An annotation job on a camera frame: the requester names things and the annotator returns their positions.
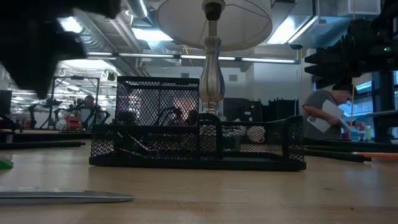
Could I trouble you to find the black storage cabinets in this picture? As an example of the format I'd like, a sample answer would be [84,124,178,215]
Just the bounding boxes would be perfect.
[222,97,300,123]

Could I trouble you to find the long ceiling light strip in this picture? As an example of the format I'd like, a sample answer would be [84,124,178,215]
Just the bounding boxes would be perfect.
[86,52,302,65]

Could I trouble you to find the person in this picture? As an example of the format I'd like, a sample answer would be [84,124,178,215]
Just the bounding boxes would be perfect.
[302,81,367,141]
[81,95,101,125]

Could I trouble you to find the computer monitor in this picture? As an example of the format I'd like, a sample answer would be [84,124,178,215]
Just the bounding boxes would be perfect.
[313,70,398,141]

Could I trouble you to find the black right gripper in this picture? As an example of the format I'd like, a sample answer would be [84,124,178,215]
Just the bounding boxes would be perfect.
[303,17,385,90]

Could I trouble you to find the black mesh desk organizer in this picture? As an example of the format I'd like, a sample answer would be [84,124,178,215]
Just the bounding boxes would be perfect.
[88,76,307,172]

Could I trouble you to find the black pen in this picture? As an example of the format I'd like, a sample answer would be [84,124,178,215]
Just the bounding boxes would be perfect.
[303,148,373,163]

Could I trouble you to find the green marker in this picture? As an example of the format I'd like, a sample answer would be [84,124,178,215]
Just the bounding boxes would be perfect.
[0,185,135,205]

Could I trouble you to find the black background stand frame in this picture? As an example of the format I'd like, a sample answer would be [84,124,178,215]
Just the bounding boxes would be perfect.
[49,76,101,129]

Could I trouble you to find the dark background monitor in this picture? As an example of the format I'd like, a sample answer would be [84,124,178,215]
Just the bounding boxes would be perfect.
[0,90,13,116]

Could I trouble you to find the silver round ventilation duct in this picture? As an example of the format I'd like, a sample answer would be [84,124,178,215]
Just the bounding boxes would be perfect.
[71,9,150,77]

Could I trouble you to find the black vertical column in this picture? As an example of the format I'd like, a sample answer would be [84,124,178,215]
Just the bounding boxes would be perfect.
[373,70,395,143]

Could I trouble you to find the black binder clip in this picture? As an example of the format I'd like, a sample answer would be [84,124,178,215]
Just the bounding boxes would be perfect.
[116,132,160,157]

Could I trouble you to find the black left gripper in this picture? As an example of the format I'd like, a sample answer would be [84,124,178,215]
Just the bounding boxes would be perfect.
[0,0,122,100]

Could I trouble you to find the orange pencil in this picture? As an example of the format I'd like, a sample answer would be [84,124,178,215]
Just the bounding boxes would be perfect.
[352,151,398,160]

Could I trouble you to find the white paper sheet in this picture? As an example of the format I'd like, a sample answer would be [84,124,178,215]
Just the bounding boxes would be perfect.
[306,99,352,134]

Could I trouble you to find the white shade table lamp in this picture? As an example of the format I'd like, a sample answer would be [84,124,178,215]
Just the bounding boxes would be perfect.
[155,0,274,118]

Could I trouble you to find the large rectangular metal duct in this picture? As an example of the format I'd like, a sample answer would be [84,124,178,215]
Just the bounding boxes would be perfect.
[267,0,382,49]

